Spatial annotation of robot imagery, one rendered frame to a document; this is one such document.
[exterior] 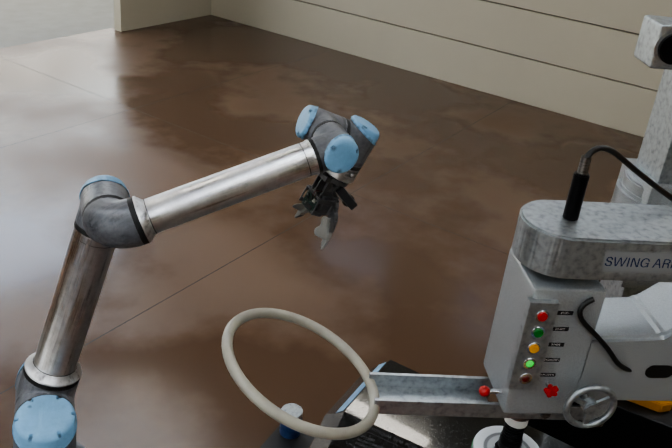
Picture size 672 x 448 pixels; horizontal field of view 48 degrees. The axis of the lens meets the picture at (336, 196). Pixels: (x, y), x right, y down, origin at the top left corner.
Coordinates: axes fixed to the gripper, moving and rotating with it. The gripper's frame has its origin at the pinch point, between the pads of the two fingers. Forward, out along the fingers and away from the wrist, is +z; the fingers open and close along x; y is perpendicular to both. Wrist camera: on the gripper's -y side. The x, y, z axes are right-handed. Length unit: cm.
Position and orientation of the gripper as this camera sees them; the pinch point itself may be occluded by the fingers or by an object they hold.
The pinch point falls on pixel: (309, 233)
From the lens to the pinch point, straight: 214.1
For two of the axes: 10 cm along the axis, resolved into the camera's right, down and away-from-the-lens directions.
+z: -4.7, 8.1, 3.6
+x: 5.2, 5.8, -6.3
